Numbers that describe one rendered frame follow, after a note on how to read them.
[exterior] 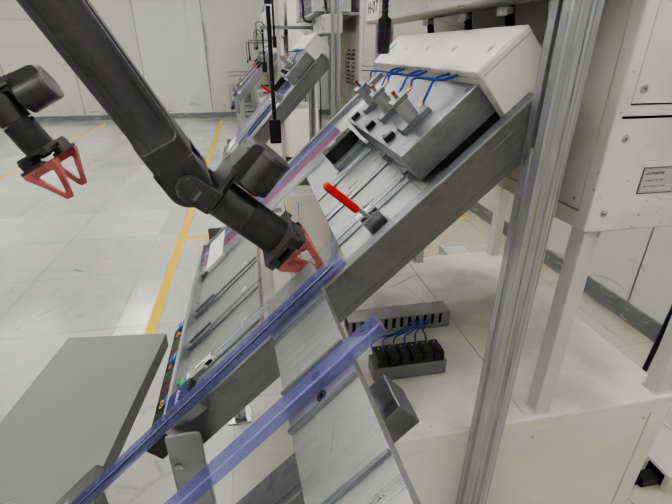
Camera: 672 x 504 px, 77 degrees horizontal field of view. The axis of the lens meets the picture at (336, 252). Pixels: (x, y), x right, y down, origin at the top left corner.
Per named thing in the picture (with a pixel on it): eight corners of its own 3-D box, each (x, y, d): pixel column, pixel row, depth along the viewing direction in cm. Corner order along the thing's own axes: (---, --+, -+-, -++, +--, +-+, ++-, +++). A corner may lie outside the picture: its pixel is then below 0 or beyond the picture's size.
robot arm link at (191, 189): (167, 167, 60) (169, 193, 53) (216, 103, 58) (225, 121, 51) (235, 210, 67) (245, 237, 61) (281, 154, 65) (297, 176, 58)
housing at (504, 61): (529, 153, 59) (476, 71, 52) (408, 109, 102) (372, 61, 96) (577, 111, 57) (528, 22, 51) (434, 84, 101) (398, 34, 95)
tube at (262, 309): (183, 389, 73) (178, 386, 73) (184, 383, 74) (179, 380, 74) (403, 185, 65) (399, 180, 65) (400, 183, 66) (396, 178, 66)
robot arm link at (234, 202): (202, 200, 63) (199, 214, 58) (230, 165, 62) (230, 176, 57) (240, 226, 66) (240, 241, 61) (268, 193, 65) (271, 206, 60)
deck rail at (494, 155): (197, 450, 67) (164, 433, 65) (198, 439, 69) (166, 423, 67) (560, 129, 56) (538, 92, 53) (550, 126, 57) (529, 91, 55)
